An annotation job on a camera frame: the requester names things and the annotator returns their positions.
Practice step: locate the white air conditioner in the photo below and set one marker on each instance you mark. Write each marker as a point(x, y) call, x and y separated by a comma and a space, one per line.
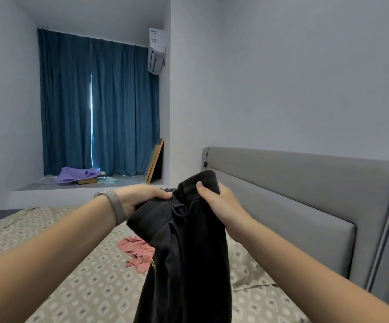
point(157, 50)

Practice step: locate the person's left hand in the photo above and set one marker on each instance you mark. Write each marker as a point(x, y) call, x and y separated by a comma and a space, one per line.
point(140, 197)

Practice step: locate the grey upholstered headboard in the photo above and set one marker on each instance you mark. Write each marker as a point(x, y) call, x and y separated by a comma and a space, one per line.
point(309, 212)

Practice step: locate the teal small item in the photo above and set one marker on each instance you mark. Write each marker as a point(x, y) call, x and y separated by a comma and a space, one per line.
point(108, 179)

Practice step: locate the blue curtain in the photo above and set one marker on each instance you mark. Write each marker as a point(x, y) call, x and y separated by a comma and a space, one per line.
point(100, 97)

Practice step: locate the purple cloth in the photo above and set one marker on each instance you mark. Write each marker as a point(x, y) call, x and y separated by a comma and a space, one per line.
point(77, 175)

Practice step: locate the bed with patterned beige sheet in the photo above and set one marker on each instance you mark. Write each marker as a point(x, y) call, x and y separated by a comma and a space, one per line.
point(80, 286)

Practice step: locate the small wooden box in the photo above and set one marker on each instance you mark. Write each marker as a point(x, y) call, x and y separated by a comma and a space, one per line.
point(90, 180)

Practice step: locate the person's left forearm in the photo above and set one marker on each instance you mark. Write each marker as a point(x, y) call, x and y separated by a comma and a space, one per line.
point(39, 259)

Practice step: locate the black garment yellow print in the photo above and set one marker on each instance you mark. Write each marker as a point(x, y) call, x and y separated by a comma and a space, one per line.
point(187, 265)

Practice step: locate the person's right hand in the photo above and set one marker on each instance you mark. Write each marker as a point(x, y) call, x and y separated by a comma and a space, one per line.
point(225, 208)

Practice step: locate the grey band wristwatch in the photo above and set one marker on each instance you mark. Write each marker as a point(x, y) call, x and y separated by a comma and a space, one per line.
point(112, 205)

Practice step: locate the patterned beige pillow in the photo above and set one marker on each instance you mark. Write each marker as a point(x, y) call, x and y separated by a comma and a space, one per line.
point(248, 269)

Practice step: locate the leaning wooden picture frames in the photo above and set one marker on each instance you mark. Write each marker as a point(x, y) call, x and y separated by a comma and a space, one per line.
point(155, 161)

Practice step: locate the person's right forearm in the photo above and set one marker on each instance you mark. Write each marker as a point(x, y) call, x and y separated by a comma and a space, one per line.
point(315, 279)

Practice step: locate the pink shirt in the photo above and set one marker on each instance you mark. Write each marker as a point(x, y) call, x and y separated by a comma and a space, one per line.
point(139, 252)

